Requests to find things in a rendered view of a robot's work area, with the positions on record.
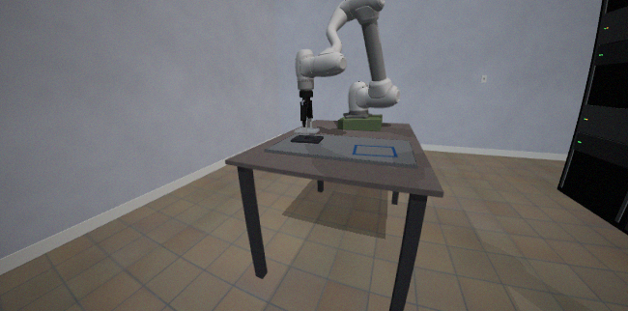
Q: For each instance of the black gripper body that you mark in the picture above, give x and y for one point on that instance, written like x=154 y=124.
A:
x=306 y=95

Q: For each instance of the dark grey rectangular frame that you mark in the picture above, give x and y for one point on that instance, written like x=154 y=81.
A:
x=307 y=139

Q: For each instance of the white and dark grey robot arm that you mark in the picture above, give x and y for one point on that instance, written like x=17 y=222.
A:
x=380 y=93

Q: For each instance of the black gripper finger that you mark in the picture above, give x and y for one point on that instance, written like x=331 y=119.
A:
x=303 y=115
x=309 y=114

